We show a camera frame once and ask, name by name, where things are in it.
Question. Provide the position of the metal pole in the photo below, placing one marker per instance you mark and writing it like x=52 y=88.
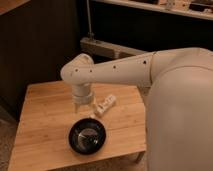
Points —
x=90 y=32

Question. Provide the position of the white plastic bottle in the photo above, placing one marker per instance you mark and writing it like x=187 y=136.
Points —
x=99 y=109

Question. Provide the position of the grey metal beam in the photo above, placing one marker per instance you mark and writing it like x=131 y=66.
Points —
x=106 y=49

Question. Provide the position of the black ceramic bowl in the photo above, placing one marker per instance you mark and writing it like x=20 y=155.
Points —
x=87 y=136

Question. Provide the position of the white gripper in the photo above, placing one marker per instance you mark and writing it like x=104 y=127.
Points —
x=82 y=95

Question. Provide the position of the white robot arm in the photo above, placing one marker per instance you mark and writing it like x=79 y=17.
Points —
x=179 y=102

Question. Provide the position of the wooden shelf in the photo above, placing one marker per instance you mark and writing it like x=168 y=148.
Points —
x=187 y=8

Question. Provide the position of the wooden table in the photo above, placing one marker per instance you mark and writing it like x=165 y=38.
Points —
x=41 y=142

